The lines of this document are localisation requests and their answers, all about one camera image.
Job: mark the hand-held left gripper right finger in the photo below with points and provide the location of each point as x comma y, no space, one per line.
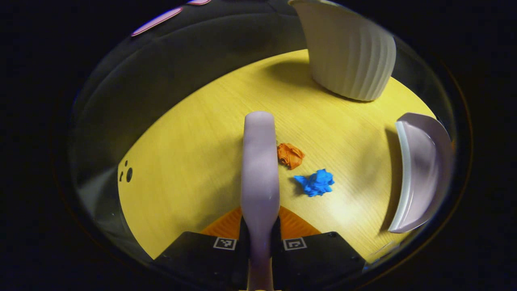
315,258

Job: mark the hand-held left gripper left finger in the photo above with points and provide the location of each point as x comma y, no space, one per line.
202,258

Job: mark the blue paper trash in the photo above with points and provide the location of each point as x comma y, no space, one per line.
317,184

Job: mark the orange paper trash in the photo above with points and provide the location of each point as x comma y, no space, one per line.
291,155

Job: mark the yellow wooden desktop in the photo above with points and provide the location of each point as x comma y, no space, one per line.
194,153

